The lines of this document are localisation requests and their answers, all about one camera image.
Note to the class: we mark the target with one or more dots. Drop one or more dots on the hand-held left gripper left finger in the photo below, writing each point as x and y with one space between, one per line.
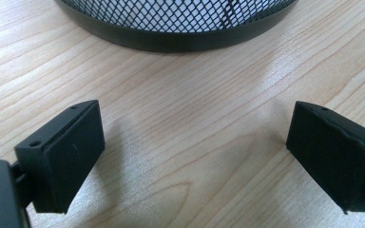
64 164

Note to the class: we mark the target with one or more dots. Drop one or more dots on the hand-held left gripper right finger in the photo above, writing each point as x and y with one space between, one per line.
332 158

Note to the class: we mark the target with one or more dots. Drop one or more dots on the black mesh basket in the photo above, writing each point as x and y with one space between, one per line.
177 39

